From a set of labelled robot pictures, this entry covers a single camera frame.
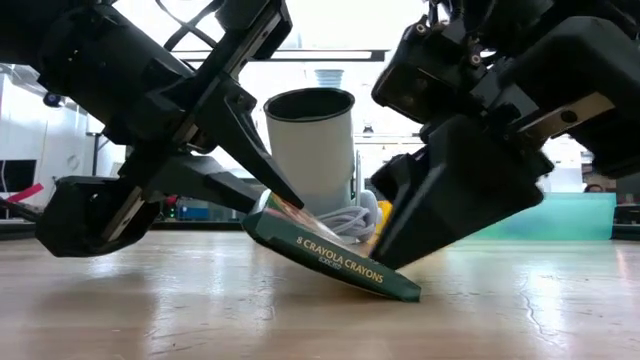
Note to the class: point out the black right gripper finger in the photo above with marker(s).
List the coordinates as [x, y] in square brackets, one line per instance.
[455, 195]
[400, 175]

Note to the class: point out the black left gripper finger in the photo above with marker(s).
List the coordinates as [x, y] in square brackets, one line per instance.
[205, 180]
[240, 135]

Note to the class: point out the yellow green crayon box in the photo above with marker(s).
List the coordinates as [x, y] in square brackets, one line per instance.
[330, 255]
[382, 217]

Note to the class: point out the black ceiling spotlight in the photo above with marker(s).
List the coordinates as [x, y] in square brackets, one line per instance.
[52, 99]

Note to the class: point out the white cylindrical cup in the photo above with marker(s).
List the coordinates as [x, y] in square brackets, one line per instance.
[310, 150]

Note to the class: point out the green plastic tray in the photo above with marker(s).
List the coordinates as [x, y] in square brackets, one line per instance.
[555, 217]

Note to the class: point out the person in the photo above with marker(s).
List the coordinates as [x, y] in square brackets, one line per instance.
[593, 188]

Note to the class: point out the red object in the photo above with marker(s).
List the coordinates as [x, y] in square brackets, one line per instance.
[25, 193]

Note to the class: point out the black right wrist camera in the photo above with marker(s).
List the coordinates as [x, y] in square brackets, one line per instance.
[425, 80]

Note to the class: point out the silver ventilation duct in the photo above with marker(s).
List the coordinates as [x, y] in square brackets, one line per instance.
[328, 77]

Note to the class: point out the black ceiling light rail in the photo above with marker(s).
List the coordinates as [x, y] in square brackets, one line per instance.
[325, 54]

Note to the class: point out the black wall monitor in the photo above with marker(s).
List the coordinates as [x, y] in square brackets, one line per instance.
[17, 175]

